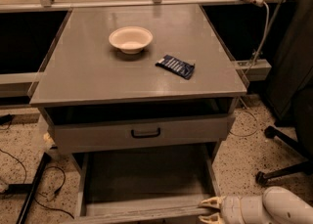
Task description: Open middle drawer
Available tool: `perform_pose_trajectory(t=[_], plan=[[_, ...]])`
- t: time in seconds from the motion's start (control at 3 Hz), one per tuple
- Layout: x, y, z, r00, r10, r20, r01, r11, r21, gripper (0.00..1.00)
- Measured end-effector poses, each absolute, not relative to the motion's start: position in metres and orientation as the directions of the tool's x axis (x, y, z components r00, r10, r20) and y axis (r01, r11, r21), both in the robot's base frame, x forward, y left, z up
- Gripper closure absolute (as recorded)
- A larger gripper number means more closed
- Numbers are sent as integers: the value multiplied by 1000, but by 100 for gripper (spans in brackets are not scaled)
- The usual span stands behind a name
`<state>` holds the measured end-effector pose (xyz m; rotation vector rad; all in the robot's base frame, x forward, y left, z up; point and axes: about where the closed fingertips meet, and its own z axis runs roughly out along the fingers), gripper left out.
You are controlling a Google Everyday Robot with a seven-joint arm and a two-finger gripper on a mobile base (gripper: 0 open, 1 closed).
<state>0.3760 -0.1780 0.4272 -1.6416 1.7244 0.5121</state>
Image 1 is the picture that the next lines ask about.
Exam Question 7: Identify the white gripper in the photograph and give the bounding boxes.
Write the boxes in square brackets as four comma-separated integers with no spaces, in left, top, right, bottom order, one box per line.
[199,196,271,224]

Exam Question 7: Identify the grey drawer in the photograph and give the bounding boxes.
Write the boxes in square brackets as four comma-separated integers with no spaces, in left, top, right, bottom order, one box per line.
[49,113,235,154]
[65,144,220,224]

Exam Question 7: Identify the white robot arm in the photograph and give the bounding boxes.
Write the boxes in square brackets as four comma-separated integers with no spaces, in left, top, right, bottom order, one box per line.
[199,186,313,224]

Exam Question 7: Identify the grey drawer cabinet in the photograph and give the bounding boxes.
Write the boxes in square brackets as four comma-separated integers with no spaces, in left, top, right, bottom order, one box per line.
[28,3,248,177]

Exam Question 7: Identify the grey top drawer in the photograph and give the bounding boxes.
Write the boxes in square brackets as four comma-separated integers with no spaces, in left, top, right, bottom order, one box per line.
[49,113,235,154]

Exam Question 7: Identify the black office chair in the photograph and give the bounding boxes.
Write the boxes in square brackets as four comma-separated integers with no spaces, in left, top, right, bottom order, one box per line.
[255,84,313,187]

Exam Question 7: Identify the blue snack packet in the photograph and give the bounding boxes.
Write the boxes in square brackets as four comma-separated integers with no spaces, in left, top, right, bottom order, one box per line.
[156,55,195,80]

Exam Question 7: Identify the black floor stand bar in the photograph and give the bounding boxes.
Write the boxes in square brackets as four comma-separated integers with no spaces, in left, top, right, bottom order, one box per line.
[0,153,51,224]

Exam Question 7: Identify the white bowl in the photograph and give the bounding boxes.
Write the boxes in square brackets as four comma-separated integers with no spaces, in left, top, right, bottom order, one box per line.
[109,26,154,54]

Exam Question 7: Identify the grey metal frame rail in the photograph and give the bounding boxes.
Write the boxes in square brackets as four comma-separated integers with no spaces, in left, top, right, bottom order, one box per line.
[232,59,272,81]

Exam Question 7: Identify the white power cable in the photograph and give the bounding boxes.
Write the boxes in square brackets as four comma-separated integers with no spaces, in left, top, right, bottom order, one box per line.
[228,1,271,138]

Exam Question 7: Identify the black floor cable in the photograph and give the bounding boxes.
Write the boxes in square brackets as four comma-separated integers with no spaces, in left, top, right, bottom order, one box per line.
[0,148,79,224]

